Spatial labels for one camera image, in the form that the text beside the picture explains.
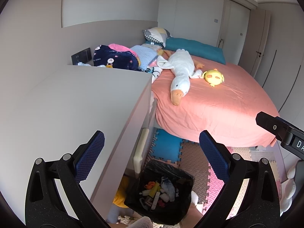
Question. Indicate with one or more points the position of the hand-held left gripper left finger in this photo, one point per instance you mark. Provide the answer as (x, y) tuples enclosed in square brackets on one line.
[(91, 156)]

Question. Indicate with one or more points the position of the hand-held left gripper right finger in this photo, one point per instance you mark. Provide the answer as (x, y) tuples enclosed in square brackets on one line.
[(213, 156)]

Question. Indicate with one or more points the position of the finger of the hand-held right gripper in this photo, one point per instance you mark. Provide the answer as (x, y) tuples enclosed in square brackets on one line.
[(268, 122)]

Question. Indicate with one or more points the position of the black trash bin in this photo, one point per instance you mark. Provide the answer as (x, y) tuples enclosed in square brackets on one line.
[(173, 171)]

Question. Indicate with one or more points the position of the pink bed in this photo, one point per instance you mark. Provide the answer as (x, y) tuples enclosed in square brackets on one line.
[(218, 114)]

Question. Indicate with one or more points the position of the foam puzzle floor mat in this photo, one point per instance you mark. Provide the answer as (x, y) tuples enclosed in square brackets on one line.
[(166, 147)]

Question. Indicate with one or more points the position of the cream desk edge guard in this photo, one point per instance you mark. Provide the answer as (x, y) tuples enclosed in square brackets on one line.
[(140, 152)]

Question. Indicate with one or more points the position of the white ribbed cushion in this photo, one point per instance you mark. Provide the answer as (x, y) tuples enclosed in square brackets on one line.
[(288, 190)]

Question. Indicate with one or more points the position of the yellow chick plush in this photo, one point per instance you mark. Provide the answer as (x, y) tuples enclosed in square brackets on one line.
[(213, 77)]

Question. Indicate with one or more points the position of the white cloth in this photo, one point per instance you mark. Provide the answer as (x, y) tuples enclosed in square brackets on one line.
[(83, 64)]

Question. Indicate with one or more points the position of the white goose plush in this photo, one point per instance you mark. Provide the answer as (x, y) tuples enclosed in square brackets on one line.
[(181, 68)]

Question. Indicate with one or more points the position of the white door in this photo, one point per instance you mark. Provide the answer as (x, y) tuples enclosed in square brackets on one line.
[(235, 28)]

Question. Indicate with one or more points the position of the navy printed blanket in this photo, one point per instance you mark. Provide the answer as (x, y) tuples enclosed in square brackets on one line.
[(118, 60)]

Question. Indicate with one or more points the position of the teal long pillow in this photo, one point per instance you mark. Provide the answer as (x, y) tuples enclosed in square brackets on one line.
[(197, 48)]

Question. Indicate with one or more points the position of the pink fleece blanket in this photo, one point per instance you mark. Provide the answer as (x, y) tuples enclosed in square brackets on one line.
[(117, 47)]

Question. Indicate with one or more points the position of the light blue blanket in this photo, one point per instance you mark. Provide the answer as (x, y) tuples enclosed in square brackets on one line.
[(144, 55)]

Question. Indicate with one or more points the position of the checkered patchwork pillow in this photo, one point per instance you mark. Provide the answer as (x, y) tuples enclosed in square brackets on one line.
[(155, 35)]

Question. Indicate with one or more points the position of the black wall socket panel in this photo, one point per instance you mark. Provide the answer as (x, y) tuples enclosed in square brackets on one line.
[(82, 55)]

